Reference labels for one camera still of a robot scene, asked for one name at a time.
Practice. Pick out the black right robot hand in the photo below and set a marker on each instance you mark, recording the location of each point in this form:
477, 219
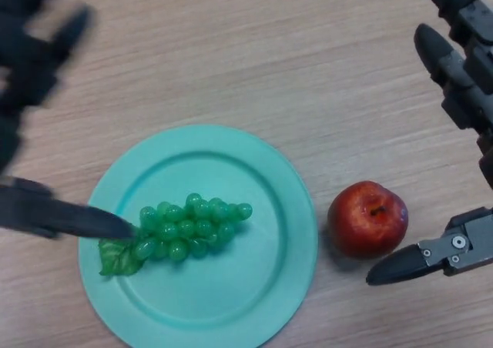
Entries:
473, 86

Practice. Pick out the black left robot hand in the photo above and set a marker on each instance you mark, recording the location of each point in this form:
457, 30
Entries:
23, 74

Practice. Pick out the green grapes bunch with leaf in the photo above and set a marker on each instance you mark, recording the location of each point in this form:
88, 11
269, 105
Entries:
185, 228

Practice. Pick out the round teal plate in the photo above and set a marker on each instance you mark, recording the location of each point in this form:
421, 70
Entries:
231, 286

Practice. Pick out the red apple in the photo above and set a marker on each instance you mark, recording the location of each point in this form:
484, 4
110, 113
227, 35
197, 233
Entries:
362, 221

